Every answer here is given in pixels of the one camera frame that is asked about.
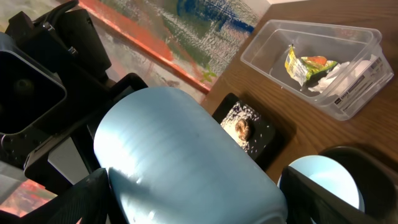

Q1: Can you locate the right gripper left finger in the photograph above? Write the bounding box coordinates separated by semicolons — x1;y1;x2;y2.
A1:
1;168;109;224

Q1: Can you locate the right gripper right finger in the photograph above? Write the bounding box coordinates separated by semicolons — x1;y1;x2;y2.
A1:
280;166;380;224

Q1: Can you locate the light blue bowl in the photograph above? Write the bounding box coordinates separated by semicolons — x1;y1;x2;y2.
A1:
289;155;365;212

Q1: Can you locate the light blue cup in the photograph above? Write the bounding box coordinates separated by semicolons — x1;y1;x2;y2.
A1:
94;87;287;224

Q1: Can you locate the brown mushroom scrap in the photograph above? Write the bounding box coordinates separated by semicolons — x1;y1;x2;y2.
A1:
235;119;251;141

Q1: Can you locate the yellow green snack wrapper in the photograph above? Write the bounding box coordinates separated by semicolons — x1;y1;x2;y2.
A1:
284;44;339;86

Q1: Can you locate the white rice pile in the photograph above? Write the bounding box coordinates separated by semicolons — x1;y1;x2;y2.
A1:
221;101;263;157

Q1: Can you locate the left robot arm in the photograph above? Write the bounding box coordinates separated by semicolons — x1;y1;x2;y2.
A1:
1;1;146;194

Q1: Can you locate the brown serving tray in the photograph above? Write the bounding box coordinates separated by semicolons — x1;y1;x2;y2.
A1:
320;146;397;223

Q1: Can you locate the black plastic tray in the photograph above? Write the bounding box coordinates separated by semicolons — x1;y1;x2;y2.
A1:
212;93;285;171

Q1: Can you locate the clear plastic bin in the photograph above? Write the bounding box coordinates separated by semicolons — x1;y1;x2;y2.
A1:
241;20;394;121

